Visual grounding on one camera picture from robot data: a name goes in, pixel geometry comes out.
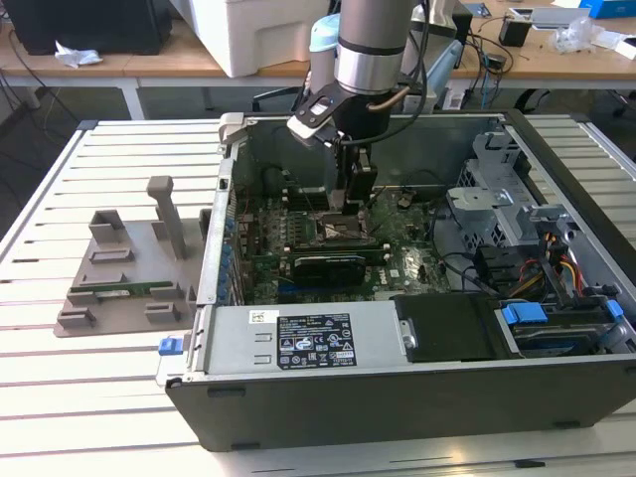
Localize green motherboard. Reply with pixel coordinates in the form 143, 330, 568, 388
233, 191, 448, 305

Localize green RAM stick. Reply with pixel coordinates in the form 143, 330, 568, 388
71, 280, 173, 300

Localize crumpled white paper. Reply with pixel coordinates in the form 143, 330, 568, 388
53, 40, 104, 71

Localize black looped cable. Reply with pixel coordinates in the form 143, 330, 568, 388
427, 197, 498, 299

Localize black open PC case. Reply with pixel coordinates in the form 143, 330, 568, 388
156, 108, 636, 453

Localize black plastic bay cover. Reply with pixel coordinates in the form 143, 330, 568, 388
390, 293, 518, 364

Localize blue carton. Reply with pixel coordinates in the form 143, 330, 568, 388
578, 0, 636, 20

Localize wooden office desk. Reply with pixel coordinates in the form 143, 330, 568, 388
0, 22, 312, 120
449, 0, 636, 93

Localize clear plastic bag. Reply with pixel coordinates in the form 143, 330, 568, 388
554, 17, 605, 56

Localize black graphics card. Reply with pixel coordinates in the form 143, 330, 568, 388
292, 253, 368, 287

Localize blue disk carrier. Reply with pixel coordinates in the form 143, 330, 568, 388
499, 300, 605, 358

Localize large white box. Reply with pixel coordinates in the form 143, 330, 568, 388
191, 0, 340, 79

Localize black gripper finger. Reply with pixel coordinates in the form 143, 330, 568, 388
345, 146, 380, 218
333, 132, 350, 194

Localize grey parts rack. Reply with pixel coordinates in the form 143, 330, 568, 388
53, 176, 213, 340

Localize yellow red wire bundle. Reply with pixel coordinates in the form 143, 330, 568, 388
516, 232, 583, 295

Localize CPU socket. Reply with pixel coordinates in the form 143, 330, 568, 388
310, 208, 373, 247

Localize black RAM slot row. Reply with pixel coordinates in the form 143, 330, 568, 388
286, 186, 373, 210
288, 240, 388, 264

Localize large black computer tower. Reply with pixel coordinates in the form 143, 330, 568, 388
7, 0, 170, 57

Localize silver power supply with label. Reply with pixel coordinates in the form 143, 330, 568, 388
196, 303, 416, 376

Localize black round board component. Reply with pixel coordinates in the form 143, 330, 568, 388
261, 166, 285, 196

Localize black connector block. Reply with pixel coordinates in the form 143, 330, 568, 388
474, 245, 519, 294

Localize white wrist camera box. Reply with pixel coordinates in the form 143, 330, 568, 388
285, 82, 352, 149

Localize silver metal drive cage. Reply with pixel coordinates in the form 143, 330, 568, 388
444, 129, 582, 252

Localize black camera cable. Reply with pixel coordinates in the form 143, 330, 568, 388
365, 0, 433, 148

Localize metal socket cover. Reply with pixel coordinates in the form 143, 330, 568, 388
316, 213, 368, 239

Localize white flat carton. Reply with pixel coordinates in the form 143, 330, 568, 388
530, 6, 592, 31

